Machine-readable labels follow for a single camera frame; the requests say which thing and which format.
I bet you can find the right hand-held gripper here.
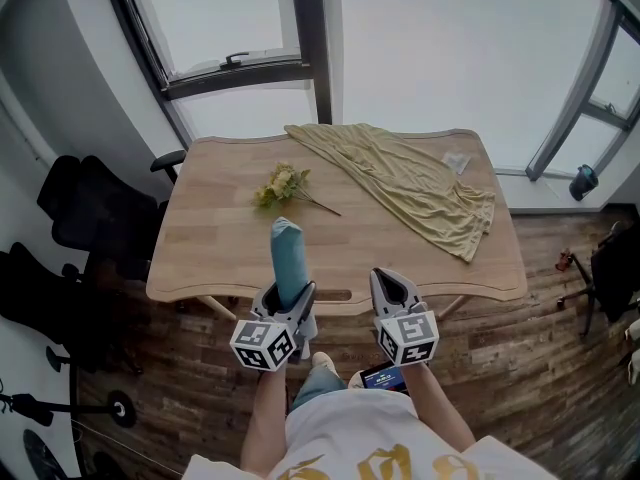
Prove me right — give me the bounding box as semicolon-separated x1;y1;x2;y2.
369;267;441;369

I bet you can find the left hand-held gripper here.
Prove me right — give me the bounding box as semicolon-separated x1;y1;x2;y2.
229;281;320;372

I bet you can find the person's right forearm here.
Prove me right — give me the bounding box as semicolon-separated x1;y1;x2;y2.
399;361;477;453

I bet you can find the person's left forearm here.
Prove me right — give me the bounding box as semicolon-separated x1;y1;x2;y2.
240;365;290;472

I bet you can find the wooden table leg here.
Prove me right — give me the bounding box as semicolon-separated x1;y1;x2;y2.
198;295;237;321
437;295;472;320

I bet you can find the person's pale shoe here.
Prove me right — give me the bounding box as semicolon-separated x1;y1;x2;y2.
311;351;337;375

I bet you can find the black tablet with lit screen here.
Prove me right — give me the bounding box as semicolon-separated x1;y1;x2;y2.
360;360;412;397

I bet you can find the person's jeans leg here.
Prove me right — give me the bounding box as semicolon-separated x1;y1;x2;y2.
291;365;347;413

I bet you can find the yellow cloth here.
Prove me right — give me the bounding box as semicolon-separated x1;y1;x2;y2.
283;122;497;264

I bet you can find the yellow artificial flower bunch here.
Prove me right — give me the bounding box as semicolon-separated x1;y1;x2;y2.
251;161;343;218

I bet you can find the person's white printed shirt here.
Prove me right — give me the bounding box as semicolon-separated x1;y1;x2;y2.
181;386;569;480

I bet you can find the black stand with round foot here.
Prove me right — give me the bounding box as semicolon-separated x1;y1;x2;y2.
0;389;138;430

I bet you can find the black office chair with armrest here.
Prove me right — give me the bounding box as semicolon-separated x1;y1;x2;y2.
36;148;187;285

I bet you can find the dark teal water jug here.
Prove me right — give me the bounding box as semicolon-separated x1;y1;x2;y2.
568;163;600;202

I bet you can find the dark office chair with star base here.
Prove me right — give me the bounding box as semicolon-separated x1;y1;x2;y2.
556;220;640;340

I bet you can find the black mesh office chair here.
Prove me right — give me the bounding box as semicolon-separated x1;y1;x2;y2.
0;241;109;374

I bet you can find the white object with dark strap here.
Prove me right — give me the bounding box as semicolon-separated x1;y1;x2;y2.
623;317;640;385

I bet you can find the black window frame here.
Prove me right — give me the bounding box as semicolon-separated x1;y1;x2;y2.
101;0;335;150

